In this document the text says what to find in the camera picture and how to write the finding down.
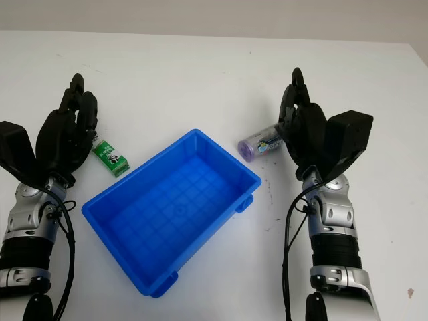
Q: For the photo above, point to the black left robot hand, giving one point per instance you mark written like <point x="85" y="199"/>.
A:
<point x="58" y="140"/>

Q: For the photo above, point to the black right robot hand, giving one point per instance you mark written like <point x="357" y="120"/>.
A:
<point x="309" y="133"/>

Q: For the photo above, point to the purple silver drink can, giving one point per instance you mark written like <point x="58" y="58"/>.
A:
<point x="257" y="145"/>

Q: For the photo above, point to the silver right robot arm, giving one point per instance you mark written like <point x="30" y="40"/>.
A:
<point x="334" y="217"/>

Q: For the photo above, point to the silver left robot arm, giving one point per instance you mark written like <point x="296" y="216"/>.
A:
<point x="26" y="217"/>

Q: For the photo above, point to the blue plastic tray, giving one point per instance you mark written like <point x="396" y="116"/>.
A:
<point x="167" y="207"/>

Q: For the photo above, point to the small green drink carton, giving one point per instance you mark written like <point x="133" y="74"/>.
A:
<point x="110" y="157"/>

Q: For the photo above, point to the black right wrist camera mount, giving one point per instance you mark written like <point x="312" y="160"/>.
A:
<point x="351" y="137"/>

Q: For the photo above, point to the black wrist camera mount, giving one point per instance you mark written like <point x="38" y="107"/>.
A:
<point x="351" y="137"/>
<point x="15" y="147"/>

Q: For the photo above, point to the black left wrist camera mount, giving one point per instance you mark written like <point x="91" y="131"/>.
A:
<point x="15" y="147"/>

